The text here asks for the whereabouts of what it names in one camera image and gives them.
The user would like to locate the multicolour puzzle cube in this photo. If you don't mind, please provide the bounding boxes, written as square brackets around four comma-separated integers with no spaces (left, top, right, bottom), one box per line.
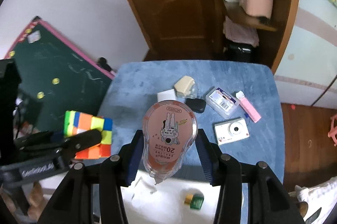
[63,110,113,160]

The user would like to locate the pink correction tape dispenser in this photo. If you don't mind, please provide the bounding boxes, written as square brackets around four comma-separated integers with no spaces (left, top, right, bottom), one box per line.
[142,100,198,184]

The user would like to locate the pink rectangular eraser case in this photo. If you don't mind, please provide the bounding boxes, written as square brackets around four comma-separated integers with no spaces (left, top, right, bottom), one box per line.
[235,90,261,123]

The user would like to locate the clear labelled plastic box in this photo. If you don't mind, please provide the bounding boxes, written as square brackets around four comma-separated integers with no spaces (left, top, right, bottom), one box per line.
[206,87,239,119]

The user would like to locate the black plug charger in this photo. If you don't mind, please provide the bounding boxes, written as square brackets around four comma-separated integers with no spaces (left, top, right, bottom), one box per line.
[185,98,206,113]

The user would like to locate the white square charger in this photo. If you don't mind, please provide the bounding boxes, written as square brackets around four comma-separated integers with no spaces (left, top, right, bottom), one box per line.
[157,89,177,102]

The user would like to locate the beige plug adapter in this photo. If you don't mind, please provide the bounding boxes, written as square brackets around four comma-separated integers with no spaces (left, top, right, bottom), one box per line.
[174,75,195,97]

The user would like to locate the white plastic tray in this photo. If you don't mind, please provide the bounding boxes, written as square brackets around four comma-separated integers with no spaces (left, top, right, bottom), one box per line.
[120,171,220,223]

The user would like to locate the green bottle with gold cap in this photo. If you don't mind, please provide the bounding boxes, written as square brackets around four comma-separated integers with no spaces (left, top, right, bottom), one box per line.
[184,193,204,210]

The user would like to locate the pink plastic stool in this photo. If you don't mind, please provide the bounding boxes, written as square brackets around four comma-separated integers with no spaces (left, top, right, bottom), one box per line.
[328,114,337,146]

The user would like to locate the blue fuzzy table mat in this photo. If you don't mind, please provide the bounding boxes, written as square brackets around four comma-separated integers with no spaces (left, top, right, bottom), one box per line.
[97,60,286,224]

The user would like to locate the folded pink cloth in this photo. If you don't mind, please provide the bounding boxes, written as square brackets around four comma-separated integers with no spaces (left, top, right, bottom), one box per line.
[223,16,259,47]

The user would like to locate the wooden shelf unit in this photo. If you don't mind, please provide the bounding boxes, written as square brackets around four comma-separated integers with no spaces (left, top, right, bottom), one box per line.
[214,0,299,72]

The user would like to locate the green chalkboard pink frame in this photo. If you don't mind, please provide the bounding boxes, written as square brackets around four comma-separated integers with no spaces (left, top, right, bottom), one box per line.
[5,16,114,131]

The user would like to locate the white toy camera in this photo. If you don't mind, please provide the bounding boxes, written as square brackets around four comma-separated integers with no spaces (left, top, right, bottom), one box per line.
[214,118,250,145]

